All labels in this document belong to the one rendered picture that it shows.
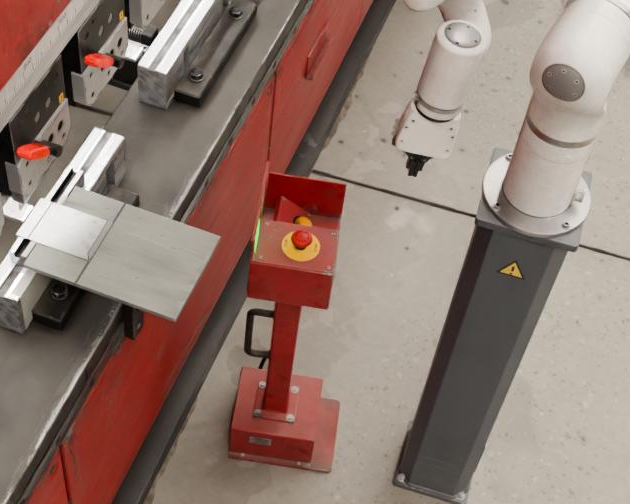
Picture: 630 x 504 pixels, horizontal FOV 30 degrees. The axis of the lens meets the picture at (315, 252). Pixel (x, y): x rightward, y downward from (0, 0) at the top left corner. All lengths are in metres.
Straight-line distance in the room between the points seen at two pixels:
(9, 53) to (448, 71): 0.72
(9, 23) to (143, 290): 0.52
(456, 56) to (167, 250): 0.56
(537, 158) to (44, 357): 0.86
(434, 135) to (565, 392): 1.19
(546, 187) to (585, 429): 1.17
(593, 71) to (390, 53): 2.08
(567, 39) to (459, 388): 0.95
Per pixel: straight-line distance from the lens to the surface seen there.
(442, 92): 1.97
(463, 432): 2.59
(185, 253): 1.91
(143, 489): 2.75
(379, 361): 3.02
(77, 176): 2.02
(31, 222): 1.96
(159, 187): 2.16
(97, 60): 1.76
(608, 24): 1.78
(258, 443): 2.78
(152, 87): 2.27
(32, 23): 1.62
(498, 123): 3.63
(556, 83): 1.74
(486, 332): 2.28
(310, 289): 2.23
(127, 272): 1.89
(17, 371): 1.95
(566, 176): 1.97
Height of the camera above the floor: 2.52
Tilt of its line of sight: 52 degrees down
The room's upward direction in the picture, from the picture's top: 9 degrees clockwise
